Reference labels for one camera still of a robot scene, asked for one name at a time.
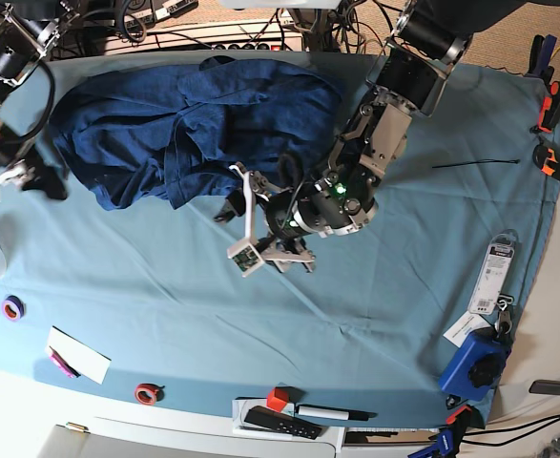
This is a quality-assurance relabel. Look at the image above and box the blue t-shirt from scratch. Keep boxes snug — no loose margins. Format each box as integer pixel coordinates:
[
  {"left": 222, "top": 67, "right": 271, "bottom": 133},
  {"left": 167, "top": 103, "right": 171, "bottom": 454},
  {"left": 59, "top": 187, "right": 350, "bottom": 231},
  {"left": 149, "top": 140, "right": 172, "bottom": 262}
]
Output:
[{"left": 48, "top": 56, "right": 343, "bottom": 211}]

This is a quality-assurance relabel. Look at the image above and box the black zip tie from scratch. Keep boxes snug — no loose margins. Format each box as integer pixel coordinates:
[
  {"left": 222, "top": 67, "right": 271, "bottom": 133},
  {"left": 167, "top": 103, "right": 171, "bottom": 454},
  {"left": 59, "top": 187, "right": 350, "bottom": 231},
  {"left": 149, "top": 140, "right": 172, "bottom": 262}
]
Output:
[{"left": 431, "top": 158, "right": 521, "bottom": 169}]

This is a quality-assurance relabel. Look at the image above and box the purple tape roll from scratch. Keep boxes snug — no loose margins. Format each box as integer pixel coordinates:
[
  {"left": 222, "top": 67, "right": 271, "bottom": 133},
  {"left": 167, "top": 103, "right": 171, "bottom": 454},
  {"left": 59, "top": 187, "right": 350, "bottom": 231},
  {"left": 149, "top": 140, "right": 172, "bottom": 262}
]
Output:
[{"left": 2, "top": 295, "right": 25, "bottom": 322}]

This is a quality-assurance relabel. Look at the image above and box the blue black spring clamp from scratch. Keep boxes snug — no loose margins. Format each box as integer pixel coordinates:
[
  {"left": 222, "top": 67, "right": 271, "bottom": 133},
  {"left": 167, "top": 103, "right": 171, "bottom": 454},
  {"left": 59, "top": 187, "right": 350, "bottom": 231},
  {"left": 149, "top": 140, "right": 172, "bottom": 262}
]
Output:
[{"left": 526, "top": 34, "right": 557, "bottom": 79}]

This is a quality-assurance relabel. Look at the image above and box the clear blister pack with label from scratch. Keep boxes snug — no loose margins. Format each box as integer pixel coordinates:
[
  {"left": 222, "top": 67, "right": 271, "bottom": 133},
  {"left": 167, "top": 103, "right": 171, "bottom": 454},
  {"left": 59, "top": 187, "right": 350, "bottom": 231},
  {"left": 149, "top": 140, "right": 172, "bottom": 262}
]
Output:
[{"left": 467, "top": 230, "right": 518, "bottom": 316}]

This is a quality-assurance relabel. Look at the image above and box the white paper tag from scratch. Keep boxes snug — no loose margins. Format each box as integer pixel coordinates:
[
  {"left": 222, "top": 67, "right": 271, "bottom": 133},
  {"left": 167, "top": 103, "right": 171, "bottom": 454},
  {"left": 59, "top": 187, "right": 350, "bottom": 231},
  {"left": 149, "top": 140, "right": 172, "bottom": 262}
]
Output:
[{"left": 443, "top": 311, "right": 489, "bottom": 347}]

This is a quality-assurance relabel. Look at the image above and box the black remote control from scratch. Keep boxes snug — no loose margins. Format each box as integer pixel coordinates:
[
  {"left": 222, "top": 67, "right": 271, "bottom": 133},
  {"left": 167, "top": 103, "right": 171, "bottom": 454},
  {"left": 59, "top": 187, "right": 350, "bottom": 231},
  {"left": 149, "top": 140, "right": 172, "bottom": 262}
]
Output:
[{"left": 244, "top": 406, "right": 323, "bottom": 440}]

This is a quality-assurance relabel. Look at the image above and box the blue orange bottom clamp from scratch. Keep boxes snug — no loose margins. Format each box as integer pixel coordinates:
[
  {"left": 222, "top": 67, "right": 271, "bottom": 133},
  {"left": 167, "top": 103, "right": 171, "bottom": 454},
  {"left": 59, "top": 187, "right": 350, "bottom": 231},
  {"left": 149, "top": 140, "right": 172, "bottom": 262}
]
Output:
[{"left": 407, "top": 405, "right": 480, "bottom": 458}]

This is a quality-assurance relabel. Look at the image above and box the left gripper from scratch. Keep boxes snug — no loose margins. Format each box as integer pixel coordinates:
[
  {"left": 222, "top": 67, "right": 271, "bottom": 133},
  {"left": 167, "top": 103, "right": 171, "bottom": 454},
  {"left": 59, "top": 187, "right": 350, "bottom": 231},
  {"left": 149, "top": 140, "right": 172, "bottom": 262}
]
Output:
[{"left": 214, "top": 178, "right": 379, "bottom": 239}]

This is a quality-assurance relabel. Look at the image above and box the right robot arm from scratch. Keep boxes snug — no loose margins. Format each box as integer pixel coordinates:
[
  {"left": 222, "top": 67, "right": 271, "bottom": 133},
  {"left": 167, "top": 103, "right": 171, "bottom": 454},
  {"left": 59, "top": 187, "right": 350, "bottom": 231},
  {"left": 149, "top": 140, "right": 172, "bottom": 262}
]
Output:
[{"left": 0, "top": 1, "right": 79, "bottom": 201}]

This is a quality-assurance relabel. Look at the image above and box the red cube block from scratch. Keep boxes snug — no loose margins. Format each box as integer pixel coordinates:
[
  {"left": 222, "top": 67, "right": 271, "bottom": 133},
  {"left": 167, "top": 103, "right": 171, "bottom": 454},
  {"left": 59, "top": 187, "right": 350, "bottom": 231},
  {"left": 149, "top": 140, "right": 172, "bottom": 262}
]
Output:
[{"left": 266, "top": 386, "right": 290, "bottom": 413}]

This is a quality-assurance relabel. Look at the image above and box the blue box with black knob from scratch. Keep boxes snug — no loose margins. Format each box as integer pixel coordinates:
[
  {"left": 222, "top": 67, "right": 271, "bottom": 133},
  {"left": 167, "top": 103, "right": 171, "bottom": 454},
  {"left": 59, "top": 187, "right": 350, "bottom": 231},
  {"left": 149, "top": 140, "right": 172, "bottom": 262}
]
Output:
[{"left": 439, "top": 331, "right": 511, "bottom": 402}]

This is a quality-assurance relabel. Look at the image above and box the light blue table cloth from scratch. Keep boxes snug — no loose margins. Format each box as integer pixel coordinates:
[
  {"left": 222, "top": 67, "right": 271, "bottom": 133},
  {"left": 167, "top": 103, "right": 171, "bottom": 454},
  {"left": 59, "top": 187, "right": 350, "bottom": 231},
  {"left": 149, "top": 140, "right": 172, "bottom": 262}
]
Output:
[{"left": 0, "top": 65, "right": 560, "bottom": 427}]

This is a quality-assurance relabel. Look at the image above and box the white black marker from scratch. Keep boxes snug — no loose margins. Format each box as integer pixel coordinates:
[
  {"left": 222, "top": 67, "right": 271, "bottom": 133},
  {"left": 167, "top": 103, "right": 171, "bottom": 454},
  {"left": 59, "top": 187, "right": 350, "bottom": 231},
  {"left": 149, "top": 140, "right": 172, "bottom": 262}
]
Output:
[{"left": 295, "top": 405, "right": 376, "bottom": 422}]

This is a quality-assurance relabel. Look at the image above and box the black phone device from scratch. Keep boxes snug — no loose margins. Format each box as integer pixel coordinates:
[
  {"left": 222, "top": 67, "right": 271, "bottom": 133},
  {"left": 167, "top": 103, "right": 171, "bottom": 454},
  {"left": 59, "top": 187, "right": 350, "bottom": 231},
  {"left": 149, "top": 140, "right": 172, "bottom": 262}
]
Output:
[{"left": 529, "top": 379, "right": 560, "bottom": 396}]

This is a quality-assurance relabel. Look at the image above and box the orange black utility knife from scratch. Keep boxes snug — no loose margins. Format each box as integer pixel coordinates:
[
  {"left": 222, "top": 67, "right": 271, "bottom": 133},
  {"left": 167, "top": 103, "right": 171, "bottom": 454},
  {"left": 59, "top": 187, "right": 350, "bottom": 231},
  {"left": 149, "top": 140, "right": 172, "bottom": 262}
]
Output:
[{"left": 532, "top": 141, "right": 560, "bottom": 182}]

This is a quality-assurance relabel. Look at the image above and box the white notepad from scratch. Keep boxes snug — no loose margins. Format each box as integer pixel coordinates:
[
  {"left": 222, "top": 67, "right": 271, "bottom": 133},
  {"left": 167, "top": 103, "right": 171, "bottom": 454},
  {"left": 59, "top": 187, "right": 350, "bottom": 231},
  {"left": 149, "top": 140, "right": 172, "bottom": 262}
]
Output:
[{"left": 46, "top": 326, "right": 111, "bottom": 385}]

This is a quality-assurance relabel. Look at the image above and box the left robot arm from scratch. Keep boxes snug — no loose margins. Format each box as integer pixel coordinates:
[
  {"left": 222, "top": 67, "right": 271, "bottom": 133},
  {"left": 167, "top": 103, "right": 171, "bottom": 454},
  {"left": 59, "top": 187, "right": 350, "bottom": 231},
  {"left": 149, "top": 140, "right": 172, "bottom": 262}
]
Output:
[{"left": 214, "top": 1, "right": 522, "bottom": 240}]

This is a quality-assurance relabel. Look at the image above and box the orange black clamp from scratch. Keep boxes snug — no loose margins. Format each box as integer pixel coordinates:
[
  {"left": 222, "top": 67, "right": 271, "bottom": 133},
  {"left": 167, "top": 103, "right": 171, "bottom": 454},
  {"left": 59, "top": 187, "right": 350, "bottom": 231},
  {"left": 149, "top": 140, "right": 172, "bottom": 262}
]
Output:
[{"left": 529, "top": 81, "right": 560, "bottom": 134}]

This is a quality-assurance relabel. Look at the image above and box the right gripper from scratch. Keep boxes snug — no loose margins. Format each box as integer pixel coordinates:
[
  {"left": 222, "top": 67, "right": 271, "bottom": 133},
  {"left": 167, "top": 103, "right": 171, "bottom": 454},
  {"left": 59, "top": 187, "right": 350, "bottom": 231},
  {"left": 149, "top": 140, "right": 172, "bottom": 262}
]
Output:
[{"left": 0, "top": 126, "right": 68, "bottom": 200}]

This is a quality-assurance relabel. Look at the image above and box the red tape roll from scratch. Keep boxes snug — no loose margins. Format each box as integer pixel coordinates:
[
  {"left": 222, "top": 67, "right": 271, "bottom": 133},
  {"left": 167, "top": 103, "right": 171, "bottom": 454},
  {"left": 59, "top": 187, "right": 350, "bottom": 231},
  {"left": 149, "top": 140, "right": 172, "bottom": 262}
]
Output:
[{"left": 134, "top": 384, "right": 164, "bottom": 406}]

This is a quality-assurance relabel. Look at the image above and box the white power strip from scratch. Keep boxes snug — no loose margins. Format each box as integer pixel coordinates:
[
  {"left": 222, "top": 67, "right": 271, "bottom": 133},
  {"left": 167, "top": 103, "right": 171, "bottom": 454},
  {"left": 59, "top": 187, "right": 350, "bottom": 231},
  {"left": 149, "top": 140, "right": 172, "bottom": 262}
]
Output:
[{"left": 95, "top": 17, "right": 303, "bottom": 55}]

